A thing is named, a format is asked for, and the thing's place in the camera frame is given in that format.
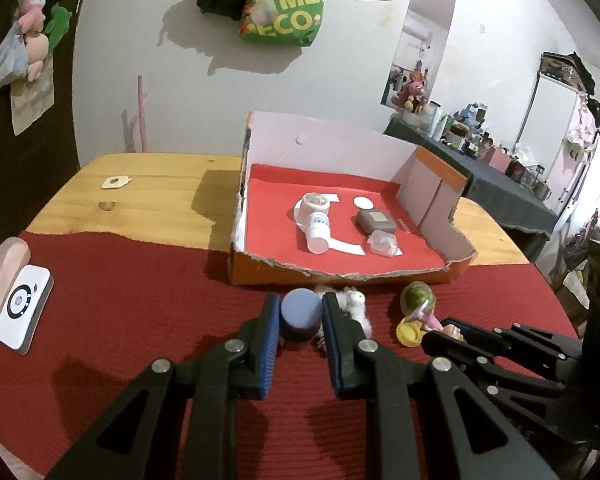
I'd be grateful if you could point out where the white cream jar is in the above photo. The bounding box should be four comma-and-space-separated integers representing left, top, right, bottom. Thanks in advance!
295, 192, 331, 223

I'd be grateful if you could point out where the plain pink plush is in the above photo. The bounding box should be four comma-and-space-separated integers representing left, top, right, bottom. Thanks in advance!
24, 32, 50, 81

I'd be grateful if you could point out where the wall mirror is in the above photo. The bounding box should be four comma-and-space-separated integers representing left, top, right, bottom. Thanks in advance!
382, 0, 457, 111

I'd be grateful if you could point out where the red knitted cloth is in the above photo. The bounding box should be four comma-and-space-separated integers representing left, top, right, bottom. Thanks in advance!
0, 230, 581, 480

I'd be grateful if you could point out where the green fuzzy toy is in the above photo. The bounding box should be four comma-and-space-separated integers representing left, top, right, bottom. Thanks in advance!
400, 282, 438, 318

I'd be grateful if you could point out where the clear plastic small box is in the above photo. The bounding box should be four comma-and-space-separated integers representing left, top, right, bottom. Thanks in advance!
365, 230, 400, 257

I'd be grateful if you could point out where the white pill bottle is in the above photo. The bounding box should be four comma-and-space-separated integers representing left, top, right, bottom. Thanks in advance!
305, 212, 333, 255

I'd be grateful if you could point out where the pink wardrobe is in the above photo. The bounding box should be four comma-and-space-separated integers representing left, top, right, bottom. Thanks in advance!
555, 105, 600, 241

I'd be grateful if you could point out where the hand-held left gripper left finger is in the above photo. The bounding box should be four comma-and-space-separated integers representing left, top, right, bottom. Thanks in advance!
45, 292, 283, 480

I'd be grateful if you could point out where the white flat device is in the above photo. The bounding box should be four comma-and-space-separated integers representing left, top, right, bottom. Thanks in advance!
0, 265, 55, 355

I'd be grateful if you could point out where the clear plastic bag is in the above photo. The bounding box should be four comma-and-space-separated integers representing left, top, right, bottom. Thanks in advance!
0, 30, 31, 93

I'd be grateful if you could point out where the black framed standing mirror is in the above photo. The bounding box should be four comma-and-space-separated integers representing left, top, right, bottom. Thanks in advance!
515, 51, 596, 171

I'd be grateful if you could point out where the green shopping bag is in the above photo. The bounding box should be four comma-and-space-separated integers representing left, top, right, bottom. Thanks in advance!
239, 0, 331, 48

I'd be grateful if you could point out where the brown paper bag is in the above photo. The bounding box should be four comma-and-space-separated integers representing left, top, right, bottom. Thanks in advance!
11, 60, 56, 136

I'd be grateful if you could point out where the grey square case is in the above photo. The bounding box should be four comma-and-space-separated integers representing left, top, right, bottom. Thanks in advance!
356, 208, 398, 235

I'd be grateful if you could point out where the orange cardboard box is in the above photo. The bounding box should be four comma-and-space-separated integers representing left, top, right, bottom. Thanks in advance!
230, 110, 478, 286

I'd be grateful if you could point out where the pink bunny plush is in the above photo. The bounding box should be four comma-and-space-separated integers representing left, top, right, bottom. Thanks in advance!
395, 67, 428, 111

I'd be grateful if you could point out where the dark blue bottle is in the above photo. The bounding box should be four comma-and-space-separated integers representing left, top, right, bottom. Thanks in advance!
279, 287, 325, 351

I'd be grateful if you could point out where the yellow lid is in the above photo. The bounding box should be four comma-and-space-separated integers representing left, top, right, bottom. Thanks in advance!
396, 319, 428, 347

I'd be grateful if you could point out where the pink plush with face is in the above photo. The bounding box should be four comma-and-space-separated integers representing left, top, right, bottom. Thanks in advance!
19, 0, 46, 33

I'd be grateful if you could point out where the white fluffy toy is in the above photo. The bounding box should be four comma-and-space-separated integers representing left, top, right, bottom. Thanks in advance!
314, 285, 376, 336

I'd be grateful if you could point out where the pink toy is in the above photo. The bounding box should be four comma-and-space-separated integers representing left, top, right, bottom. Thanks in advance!
420, 305, 446, 333

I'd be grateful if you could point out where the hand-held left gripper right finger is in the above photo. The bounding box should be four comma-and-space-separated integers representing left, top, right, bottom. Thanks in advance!
321, 291, 561, 480

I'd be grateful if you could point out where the green plush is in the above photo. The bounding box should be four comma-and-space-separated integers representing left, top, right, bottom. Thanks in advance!
45, 5, 73, 53

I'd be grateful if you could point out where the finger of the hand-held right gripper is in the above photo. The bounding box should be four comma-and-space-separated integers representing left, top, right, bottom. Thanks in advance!
439, 317, 584, 362
422, 332, 567, 422

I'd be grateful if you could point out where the clutter of bottles and boxes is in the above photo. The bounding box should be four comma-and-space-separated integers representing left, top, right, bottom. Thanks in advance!
420, 102, 553, 201

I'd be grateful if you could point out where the white paper slip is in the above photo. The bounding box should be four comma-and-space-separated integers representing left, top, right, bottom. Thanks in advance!
329, 236, 367, 257

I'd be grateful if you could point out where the dark covered side table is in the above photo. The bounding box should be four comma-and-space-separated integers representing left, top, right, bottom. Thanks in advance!
384, 117, 561, 261

